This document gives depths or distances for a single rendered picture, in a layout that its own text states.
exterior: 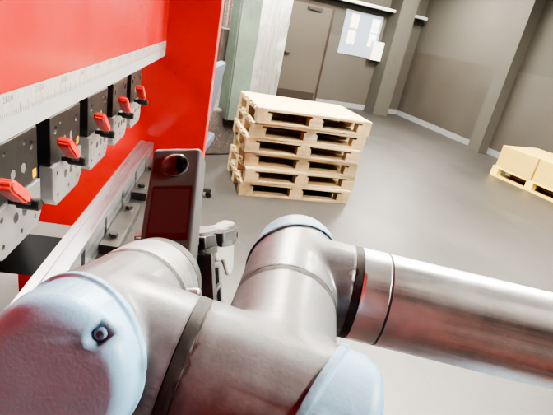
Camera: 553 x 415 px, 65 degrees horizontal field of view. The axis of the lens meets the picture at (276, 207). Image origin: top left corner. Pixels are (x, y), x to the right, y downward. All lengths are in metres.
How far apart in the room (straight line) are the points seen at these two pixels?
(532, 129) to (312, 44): 4.89
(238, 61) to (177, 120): 3.04
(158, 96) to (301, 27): 8.52
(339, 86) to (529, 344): 10.77
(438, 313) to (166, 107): 1.81
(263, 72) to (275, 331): 6.99
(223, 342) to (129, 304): 0.05
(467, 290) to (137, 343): 0.24
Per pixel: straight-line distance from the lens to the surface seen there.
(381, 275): 0.34
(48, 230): 1.43
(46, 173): 0.85
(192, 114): 2.04
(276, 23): 7.18
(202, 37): 2.00
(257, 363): 0.23
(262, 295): 0.27
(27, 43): 0.73
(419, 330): 0.35
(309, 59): 10.58
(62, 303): 0.21
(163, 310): 0.23
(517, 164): 7.58
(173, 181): 0.40
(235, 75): 5.05
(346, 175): 4.45
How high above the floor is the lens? 1.55
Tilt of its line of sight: 22 degrees down
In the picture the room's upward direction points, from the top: 12 degrees clockwise
